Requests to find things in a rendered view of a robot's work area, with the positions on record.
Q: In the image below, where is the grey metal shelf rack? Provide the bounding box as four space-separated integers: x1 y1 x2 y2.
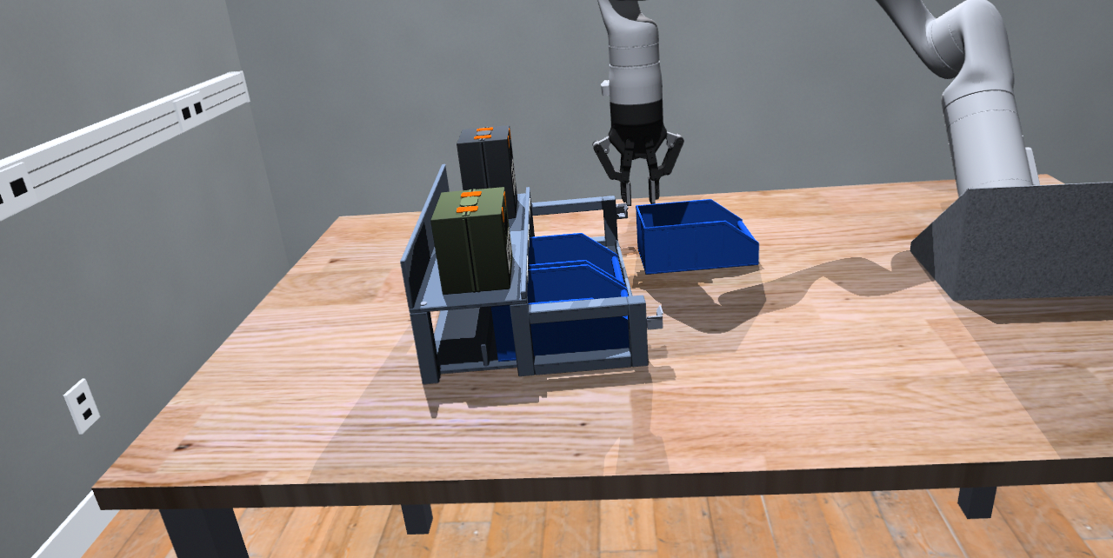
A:
400 164 663 384

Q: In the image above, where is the olive green case with orange latches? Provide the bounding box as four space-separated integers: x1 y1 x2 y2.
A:
430 187 513 295

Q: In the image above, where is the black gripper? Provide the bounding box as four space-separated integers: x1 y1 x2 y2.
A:
593 99 684 206

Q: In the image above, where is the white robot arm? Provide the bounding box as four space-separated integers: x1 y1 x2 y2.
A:
597 0 1040 198

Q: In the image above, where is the black case with orange grip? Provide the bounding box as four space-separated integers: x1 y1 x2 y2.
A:
457 125 518 219

